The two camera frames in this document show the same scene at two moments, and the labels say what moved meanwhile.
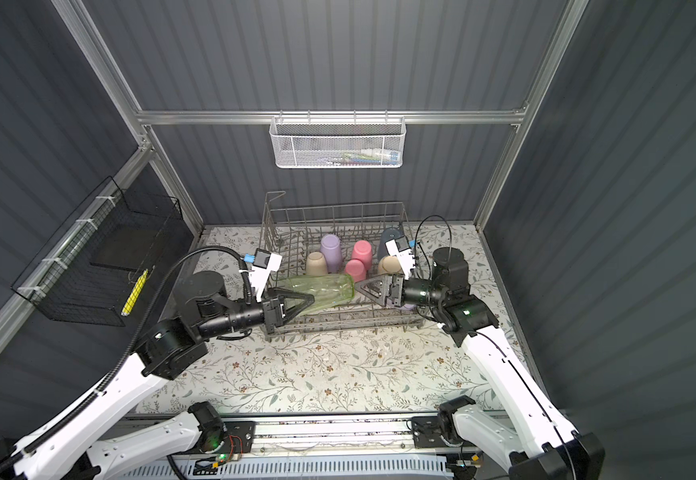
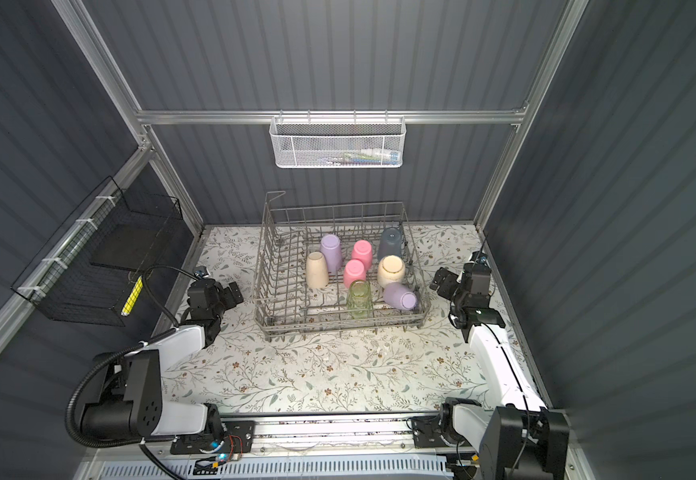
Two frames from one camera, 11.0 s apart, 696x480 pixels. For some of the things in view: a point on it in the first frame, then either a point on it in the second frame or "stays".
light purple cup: x=331 y=246 stays
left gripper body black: x=270 y=315 -> x=225 y=301
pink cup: x=356 y=268 stays
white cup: x=389 y=264 stays
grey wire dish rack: x=326 y=248 stays
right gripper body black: x=397 y=280 -> x=452 y=287
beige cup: x=316 y=264 stays
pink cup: x=363 y=250 stays
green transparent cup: x=326 y=290 -> x=360 y=304
